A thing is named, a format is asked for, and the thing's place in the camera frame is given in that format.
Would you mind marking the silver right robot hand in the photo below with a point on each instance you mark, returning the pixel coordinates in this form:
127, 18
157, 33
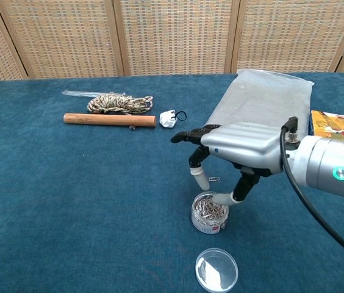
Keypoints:
245, 146

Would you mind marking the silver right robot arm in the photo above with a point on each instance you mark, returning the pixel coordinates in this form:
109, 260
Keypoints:
321, 164

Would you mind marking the paper clip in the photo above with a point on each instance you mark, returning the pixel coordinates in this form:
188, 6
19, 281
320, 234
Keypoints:
213, 179

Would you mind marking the clear round jar lid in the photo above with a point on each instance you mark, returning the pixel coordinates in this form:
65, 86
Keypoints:
216, 270

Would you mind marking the translucent zip plastic bag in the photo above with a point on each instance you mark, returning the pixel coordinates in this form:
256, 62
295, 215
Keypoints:
266, 97

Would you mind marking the round tub of paper clips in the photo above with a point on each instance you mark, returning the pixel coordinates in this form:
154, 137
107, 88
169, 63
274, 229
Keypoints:
208, 224

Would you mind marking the yellow cardboard box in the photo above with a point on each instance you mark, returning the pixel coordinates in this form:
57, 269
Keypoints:
333, 122

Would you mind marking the woven bamboo folding screen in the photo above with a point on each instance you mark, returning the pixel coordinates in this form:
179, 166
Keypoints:
172, 36

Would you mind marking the brown wooden stick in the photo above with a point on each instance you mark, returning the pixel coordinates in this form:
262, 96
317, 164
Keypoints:
108, 119

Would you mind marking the clear plastic tube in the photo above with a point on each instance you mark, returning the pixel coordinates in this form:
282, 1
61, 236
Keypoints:
74, 93

